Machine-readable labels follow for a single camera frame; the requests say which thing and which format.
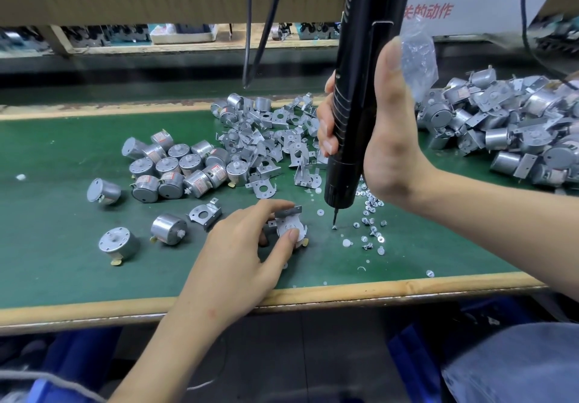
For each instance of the scatter of small silver screws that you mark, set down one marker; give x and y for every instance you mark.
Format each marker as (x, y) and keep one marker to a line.
(366, 226)

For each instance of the silver metal bracket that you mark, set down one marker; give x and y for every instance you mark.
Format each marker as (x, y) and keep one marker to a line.
(282, 213)
(206, 213)

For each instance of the silver round motor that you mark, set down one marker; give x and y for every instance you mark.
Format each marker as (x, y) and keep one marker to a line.
(295, 229)

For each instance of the pile of silver motors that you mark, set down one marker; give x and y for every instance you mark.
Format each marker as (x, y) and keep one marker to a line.
(163, 177)

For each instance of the dark blue crate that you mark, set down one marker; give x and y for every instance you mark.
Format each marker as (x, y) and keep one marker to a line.
(425, 353)

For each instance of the blue plastic bin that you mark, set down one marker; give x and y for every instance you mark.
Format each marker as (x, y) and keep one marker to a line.
(72, 362)

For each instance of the person's right hand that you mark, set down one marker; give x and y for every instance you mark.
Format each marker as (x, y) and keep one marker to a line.
(394, 140)

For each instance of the pile of assembled motors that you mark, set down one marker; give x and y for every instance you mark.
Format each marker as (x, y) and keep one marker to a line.
(507, 122)

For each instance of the person's left hand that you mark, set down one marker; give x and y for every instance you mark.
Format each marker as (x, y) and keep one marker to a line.
(235, 272)

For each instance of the green bench mat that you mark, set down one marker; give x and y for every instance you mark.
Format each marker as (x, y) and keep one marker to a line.
(36, 235)

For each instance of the person's left forearm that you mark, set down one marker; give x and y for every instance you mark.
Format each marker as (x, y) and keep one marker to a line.
(172, 357)

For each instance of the grey blue trousers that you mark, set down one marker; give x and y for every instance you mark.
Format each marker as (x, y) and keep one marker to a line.
(516, 362)

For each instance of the pile of metal brackets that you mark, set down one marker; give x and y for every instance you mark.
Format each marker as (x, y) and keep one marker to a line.
(271, 131)

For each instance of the small clear plastic bag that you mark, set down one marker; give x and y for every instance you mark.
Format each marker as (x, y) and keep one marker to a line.
(418, 54)

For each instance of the black electric screwdriver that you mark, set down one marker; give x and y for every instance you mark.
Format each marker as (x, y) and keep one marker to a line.
(362, 73)

